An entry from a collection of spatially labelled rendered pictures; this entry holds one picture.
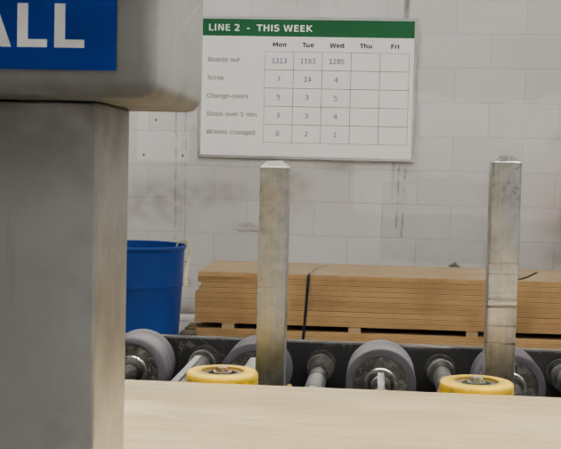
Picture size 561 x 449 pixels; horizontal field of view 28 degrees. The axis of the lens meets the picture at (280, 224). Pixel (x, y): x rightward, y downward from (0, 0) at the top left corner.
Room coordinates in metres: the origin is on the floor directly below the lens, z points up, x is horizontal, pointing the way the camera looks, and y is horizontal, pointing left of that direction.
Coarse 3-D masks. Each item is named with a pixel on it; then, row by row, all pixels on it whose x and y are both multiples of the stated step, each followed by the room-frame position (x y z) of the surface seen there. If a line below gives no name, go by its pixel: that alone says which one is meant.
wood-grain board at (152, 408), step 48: (144, 384) 1.18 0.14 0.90; (192, 384) 1.18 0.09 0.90; (240, 384) 1.19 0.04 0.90; (144, 432) 0.96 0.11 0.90; (192, 432) 0.97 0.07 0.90; (240, 432) 0.97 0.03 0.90; (288, 432) 0.98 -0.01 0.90; (336, 432) 0.98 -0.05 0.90; (384, 432) 0.99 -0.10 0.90; (432, 432) 0.99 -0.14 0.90; (480, 432) 1.00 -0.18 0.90; (528, 432) 1.00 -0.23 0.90
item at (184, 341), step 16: (176, 336) 1.91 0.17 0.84; (192, 336) 1.91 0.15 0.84; (208, 336) 1.91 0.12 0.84; (176, 352) 1.90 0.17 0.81; (224, 352) 1.90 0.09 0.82; (304, 352) 1.89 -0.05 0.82; (336, 352) 1.88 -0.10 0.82; (352, 352) 1.88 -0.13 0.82; (416, 352) 1.87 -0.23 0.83; (432, 352) 1.87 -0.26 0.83; (448, 352) 1.86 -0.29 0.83; (464, 352) 1.86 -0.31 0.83; (480, 352) 1.86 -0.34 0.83; (528, 352) 1.85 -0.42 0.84; (544, 352) 1.85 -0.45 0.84; (560, 352) 1.85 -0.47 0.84; (176, 368) 1.90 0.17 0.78; (304, 368) 1.89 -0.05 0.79; (416, 368) 1.87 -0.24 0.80; (464, 368) 1.86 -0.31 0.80; (544, 368) 1.85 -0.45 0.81; (304, 384) 1.89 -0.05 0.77; (336, 384) 1.88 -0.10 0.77; (416, 384) 1.87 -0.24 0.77; (432, 384) 1.87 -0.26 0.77
